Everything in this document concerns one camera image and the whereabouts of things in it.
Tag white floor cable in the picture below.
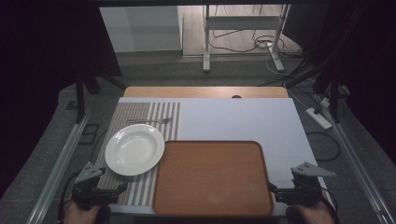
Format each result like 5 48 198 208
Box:
264 43 316 110

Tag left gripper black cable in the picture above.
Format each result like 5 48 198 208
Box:
57 170 82 222

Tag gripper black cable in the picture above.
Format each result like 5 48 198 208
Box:
321 186 340 224
57 170 82 222

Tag silver metal fork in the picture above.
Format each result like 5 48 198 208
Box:
126 117 173 125

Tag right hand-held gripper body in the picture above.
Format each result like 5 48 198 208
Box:
290 161 337 208

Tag person's left hand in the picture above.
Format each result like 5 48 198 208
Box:
63 201 102 224

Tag black looped floor cable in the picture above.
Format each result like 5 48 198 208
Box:
305 131 341 162

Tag white table board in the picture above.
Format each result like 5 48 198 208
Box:
106 96 329 217

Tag white power strip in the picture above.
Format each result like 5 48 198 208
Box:
304 106 333 131

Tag silver metal rail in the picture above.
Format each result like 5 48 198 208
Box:
317 96 396 224
25 112 91 224

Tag white metal desk frame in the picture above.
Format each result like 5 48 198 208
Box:
202 4 292 74

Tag person's right hand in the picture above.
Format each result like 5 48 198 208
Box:
295 199 336 224

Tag light wooden table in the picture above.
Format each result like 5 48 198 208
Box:
122 86 290 100

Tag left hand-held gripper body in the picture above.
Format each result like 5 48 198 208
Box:
72 161 108 210

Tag black metal stand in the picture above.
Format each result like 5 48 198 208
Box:
284 6 367 124
74 69 127 124

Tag striped grey placemat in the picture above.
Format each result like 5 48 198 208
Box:
92 101 182 207

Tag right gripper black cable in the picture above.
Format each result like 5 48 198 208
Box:
321 186 340 224

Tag tangled black cables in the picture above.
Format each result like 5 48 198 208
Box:
206 4 304 60

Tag black floor frame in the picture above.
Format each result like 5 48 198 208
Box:
78 123 101 146

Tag white round plate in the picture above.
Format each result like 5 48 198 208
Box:
104 123 165 177

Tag brown wooden tray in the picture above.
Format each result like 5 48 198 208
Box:
151 140 276 217

